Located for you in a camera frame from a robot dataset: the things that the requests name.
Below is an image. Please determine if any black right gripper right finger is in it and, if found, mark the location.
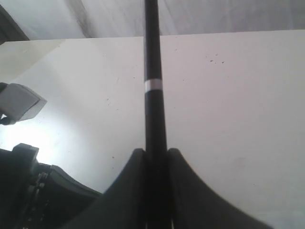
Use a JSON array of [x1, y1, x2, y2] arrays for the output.
[[168, 148, 270, 229]]

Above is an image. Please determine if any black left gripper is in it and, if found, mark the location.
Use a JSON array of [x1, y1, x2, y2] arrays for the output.
[[0, 144, 102, 229]]

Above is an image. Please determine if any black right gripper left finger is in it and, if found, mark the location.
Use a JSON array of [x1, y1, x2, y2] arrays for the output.
[[61, 149, 147, 229]]

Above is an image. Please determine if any black paintbrush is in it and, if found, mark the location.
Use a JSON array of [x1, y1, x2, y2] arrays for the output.
[[144, 0, 172, 229]]

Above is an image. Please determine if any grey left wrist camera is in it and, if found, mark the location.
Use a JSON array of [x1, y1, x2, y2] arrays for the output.
[[0, 83, 47, 125]]

